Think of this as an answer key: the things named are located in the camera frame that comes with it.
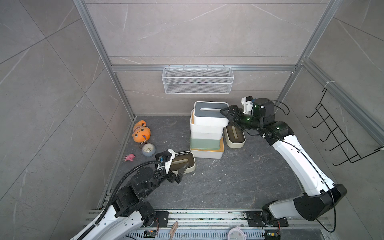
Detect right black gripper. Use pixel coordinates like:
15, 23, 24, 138
220, 106, 262, 133

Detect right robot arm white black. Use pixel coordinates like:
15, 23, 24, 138
220, 96, 348, 225

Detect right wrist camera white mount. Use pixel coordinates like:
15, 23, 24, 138
241, 96, 254, 115

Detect pink round object front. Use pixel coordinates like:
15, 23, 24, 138
227, 227, 247, 240

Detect grey lid white tissue box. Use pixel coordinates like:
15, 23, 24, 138
193, 101, 229, 127

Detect black wire hook rack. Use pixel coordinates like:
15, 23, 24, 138
306, 88, 384, 166

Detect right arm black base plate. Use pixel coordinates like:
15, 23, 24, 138
243, 210, 289, 227

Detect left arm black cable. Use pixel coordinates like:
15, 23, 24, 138
76, 160, 161, 240

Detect small grey alarm clock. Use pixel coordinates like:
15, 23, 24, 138
142, 143, 156, 157

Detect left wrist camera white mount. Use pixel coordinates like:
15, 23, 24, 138
155, 149, 176, 176

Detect wooden brush handle front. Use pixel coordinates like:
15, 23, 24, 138
169, 222, 179, 240

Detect small bamboo lid tissue box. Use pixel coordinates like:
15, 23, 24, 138
191, 132, 223, 140

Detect cream box dark lid back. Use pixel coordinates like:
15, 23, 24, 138
224, 123, 246, 149

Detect green tissue box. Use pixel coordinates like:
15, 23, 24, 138
190, 138, 221, 150

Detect orange plush toy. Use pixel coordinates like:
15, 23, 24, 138
132, 120, 151, 144

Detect white wire mesh basket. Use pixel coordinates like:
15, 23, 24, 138
162, 67, 235, 95

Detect large bamboo lid tissue box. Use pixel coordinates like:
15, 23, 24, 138
190, 137, 224, 159

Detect small circuit board front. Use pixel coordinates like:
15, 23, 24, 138
143, 230, 158, 239

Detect cream box dark lid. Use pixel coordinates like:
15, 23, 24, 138
170, 151, 196, 175
224, 123, 246, 149

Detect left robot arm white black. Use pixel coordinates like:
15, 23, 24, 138
72, 161, 188, 240

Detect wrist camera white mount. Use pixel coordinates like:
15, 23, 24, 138
155, 149, 176, 176
241, 96, 254, 115

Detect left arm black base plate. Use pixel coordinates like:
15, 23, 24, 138
151, 211, 170, 228

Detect small pink toy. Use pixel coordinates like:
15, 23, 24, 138
124, 154, 136, 162

